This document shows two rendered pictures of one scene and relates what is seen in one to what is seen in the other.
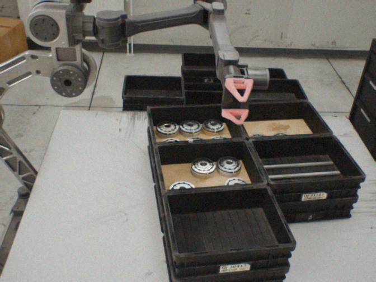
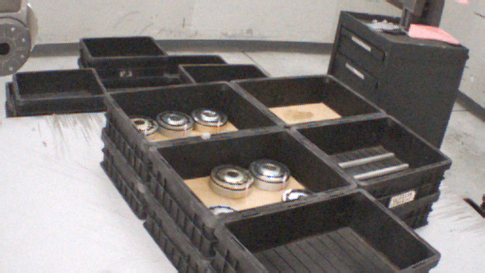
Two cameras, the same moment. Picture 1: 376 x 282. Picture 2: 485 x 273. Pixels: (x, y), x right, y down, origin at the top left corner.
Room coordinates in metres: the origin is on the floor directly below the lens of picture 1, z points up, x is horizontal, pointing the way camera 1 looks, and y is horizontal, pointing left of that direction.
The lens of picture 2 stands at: (0.31, 0.49, 1.61)
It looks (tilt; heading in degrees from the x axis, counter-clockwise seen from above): 26 degrees down; 334
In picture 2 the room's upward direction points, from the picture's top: 11 degrees clockwise
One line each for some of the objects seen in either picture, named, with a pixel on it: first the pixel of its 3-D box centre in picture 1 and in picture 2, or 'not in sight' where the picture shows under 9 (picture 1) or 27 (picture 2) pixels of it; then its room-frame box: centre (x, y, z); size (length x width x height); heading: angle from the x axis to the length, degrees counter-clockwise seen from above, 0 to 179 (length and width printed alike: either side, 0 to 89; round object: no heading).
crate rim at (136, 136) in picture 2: (194, 124); (190, 113); (1.70, -0.02, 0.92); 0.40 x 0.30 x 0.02; 102
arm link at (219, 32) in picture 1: (221, 41); not in sight; (1.37, -0.08, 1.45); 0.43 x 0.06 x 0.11; 5
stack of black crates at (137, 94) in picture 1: (153, 114); (55, 131); (2.63, 0.25, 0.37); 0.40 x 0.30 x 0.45; 95
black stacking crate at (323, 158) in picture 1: (301, 169); (370, 165); (1.49, -0.47, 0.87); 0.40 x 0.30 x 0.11; 102
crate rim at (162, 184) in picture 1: (207, 165); (254, 172); (1.40, -0.08, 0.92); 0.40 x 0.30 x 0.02; 102
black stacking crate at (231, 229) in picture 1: (224, 230); (329, 265); (1.11, -0.14, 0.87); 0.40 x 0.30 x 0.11; 102
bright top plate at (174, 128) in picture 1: (167, 127); (139, 124); (1.75, 0.10, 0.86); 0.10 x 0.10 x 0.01
